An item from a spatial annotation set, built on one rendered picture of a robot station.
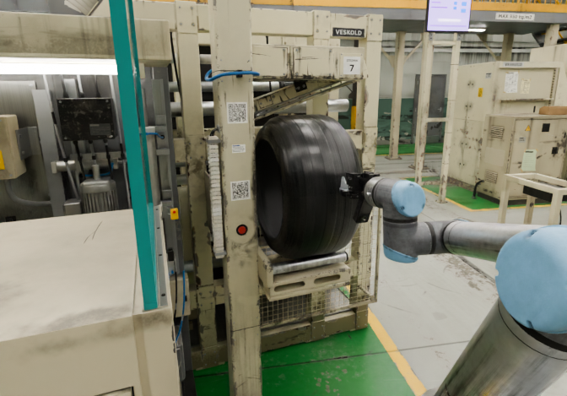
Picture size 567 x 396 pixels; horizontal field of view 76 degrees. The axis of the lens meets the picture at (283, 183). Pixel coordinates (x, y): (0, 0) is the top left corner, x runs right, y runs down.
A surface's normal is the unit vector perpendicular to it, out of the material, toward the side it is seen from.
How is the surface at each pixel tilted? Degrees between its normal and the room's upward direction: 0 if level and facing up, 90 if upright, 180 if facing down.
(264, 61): 90
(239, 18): 90
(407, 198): 78
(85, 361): 90
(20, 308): 0
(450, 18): 90
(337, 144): 47
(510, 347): 101
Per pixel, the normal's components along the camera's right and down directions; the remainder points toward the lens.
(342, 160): 0.29, -0.29
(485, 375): -0.89, 0.29
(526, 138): 0.16, 0.23
